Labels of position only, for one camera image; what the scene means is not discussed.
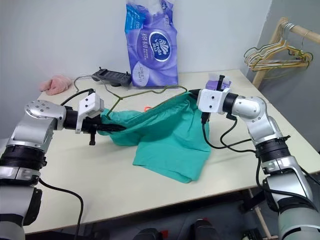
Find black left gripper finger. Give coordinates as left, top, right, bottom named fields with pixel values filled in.
left=99, top=124, right=126, bottom=133

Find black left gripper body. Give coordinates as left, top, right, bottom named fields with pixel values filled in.
left=81, top=117, right=104, bottom=146

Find olive wire hanger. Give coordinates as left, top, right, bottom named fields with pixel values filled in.
left=73, top=74, right=190, bottom=120

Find green shorts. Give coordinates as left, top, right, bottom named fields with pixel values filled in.
left=96, top=92, right=213, bottom=185

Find small purple tissue box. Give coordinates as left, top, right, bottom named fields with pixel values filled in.
left=205, top=72, right=232, bottom=91

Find black handheld controller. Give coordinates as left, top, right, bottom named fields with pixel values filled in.
left=91, top=66, right=132, bottom=87

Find pink plush toy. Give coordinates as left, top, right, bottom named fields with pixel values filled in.
left=39, top=74, right=73, bottom=96

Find large purple tissue pack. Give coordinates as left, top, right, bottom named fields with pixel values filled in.
left=124, top=0, right=180, bottom=88

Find wooden clothes rack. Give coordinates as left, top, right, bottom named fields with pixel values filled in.
left=251, top=16, right=320, bottom=90

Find dark rounded shape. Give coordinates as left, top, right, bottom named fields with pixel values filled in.
left=191, top=217, right=218, bottom=240
left=136, top=227, right=163, bottom=240

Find wooden table leg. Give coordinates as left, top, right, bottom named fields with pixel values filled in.
left=247, top=188, right=273, bottom=240

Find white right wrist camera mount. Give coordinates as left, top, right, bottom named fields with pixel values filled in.
left=196, top=87, right=231, bottom=115

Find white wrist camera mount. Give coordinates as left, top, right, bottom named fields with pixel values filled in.
left=74, top=92, right=105, bottom=135
left=196, top=87, right=231, bottom=115

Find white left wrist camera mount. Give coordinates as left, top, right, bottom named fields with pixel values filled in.
left=74, top=92, right=105, bottom=135

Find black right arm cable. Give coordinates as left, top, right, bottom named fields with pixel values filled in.
left=200, top=111, right=276, bottom=201

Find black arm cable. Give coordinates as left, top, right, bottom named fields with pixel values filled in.
left=38, top=88, right=98, bottom=237
left=200, top=111, right=276, bottom=201

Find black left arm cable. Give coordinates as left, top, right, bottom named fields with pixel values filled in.
left=38, top=88, right=98, bottom=237

